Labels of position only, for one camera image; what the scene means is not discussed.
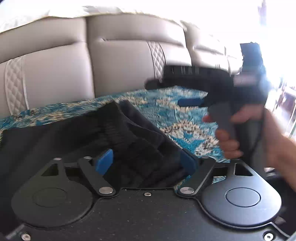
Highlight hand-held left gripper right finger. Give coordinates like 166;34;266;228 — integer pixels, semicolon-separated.
179;149;253;195

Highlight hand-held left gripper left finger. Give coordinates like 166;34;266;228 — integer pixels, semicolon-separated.
41;149;116;197

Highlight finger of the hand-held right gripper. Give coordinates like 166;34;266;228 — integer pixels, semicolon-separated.
144;78;167;91
177;97;210;108

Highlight black pants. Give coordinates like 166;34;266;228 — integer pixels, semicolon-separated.
0;100;193;189

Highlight person's right forearm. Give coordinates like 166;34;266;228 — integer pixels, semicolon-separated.
262;108;296;168

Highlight blue patterned sofa cover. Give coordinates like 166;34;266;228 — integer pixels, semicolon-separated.
0;85;233;184

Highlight beige leather sofa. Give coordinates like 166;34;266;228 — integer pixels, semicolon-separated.
0;16;244;116

